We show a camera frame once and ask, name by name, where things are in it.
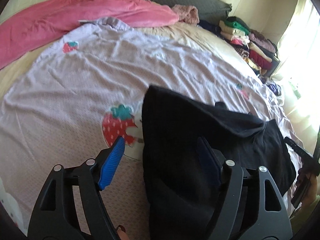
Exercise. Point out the stack of folded clothes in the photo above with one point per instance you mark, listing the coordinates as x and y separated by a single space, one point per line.
260 53

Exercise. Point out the black sweater with orange patch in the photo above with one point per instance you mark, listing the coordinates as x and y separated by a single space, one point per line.
256 171

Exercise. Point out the dark navy garment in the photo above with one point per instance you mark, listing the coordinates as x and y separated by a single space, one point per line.
215 29

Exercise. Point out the white bag with clothes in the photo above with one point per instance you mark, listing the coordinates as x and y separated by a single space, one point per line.
276 90

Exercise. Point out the dusty pink knitted garment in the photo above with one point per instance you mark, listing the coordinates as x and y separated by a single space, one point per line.
187 14

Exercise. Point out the lilac strawberry print quilt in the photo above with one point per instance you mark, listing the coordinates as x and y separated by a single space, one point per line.
89 86

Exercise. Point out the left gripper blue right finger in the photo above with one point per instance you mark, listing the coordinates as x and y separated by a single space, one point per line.
209 163

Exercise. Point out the left hand red nails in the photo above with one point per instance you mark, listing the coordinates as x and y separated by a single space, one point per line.
122 233

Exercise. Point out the right hand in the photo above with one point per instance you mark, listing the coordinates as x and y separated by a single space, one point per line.
311 194

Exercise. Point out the pink fleece blanket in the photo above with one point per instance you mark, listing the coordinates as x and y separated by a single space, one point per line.
47 21

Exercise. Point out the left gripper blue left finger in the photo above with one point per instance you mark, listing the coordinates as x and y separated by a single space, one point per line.
108 161

